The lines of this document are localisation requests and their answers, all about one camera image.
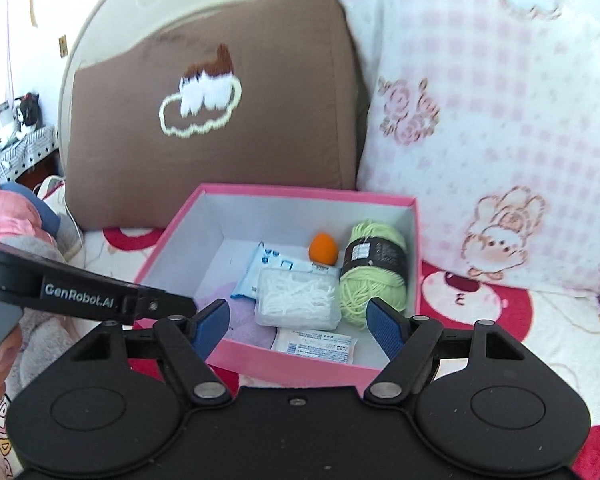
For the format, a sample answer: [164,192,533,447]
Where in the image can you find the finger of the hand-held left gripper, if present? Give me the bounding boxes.
[127,284,199,325]

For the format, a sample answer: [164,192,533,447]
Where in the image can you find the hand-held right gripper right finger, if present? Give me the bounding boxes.
[364,296,526,407]

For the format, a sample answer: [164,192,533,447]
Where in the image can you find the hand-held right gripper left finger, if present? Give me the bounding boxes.
[71,298,232,407]

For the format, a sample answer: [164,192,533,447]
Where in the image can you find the green yarn ball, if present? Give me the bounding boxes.
[337,220,408,332]

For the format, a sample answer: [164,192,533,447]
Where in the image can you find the white tissue packet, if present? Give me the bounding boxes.
[271,327,357,366]

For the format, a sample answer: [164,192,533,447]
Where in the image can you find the blue wet wipes packet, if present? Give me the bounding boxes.
[229,241,313,301]

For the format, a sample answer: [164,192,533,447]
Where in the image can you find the clear box of floss picks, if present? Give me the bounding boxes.
[254,266,342,331]

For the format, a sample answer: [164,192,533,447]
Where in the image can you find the pink cardboard box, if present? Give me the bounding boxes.
[132,183,422,392]

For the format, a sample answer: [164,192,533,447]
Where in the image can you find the orange makeup sponge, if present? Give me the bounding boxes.
[308,232,340,267]

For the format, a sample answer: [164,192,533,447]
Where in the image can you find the grey plush toy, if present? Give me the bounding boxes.
[0,232,98,391]

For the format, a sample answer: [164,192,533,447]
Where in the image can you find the pink and blue cushion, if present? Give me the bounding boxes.
[0,182,63,241]

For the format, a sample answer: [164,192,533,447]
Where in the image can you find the striped nightstand cloth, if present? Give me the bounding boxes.
[0,125,61,181]

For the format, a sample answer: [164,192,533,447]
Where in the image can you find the black-haired doll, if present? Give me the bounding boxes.
[11,91,43,133]

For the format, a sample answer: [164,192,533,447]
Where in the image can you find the brown embroidered pillow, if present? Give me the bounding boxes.
[65,0,371,231]

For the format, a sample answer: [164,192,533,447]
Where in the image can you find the pink checked pillow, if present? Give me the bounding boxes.
[330,0,600,291]

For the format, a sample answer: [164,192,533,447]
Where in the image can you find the white cable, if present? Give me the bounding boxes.
[32,175,88,261]

